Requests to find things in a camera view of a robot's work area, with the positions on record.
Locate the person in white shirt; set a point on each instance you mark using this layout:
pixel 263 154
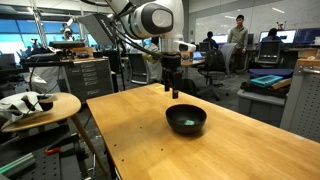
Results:
pixel 154 68

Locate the office chair with grey jacket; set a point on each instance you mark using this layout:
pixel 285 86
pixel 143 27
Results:
pixel 216 66

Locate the black perforated breadboard table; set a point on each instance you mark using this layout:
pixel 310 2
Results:
pixel 50 170

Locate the grey perforated tool cabinet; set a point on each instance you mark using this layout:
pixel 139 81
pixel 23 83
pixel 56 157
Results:
pixel 305 103

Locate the seated person at bright monitor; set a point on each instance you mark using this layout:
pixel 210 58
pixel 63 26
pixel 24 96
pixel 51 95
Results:
pixel 271 35

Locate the standing man in grey shirt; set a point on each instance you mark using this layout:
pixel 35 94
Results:
pixel 238 36

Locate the black bar camera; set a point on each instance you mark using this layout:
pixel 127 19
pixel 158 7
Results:
pixel 66 44

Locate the seated person in dark top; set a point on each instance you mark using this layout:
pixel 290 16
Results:
pixel 210 40

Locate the grey drawer cabinet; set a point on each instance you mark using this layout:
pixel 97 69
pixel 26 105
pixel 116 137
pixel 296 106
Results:
pixel 88 80

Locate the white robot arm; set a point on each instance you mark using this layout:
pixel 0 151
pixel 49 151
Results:
pixel 150 20

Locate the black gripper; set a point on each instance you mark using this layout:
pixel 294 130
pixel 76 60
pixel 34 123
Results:
pixel 171 63

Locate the grey storage bin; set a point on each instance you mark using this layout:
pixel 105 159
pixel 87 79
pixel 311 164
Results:
pixel 263 106

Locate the teal tray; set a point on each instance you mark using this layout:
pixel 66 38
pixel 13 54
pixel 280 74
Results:
pixel 266 80

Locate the black mesh office chair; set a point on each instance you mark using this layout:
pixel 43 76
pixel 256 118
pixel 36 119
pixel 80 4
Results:
pixel 137 68

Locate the round wooden stool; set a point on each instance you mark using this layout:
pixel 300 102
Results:
pixel 65 106

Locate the black bowl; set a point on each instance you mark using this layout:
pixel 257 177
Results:
pixel 176 126

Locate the white crumpled cloth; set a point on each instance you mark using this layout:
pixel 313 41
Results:
pixel 15 106

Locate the small computer monitor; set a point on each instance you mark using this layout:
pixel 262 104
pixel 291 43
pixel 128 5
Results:
pixel 220 38

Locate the small black round object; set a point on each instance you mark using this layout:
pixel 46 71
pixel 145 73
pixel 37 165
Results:
pixel 45 104

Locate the dark blue cushion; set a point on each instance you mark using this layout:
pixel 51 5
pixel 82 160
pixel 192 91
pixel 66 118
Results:
pixel 270 73

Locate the black soft case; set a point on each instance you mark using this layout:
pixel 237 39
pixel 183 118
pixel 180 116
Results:
pixel 258 90

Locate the dark computer monitor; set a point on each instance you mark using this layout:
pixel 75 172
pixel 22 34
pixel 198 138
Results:
pixel 307 36

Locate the bright computer monitor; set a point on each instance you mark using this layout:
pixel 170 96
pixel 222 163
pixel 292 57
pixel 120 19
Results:
pixel 286 36

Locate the aluminium extrusion bar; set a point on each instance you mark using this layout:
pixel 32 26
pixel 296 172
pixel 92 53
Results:
pixel 16 164

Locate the wooden plank block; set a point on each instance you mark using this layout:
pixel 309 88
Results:
pixel 282 84

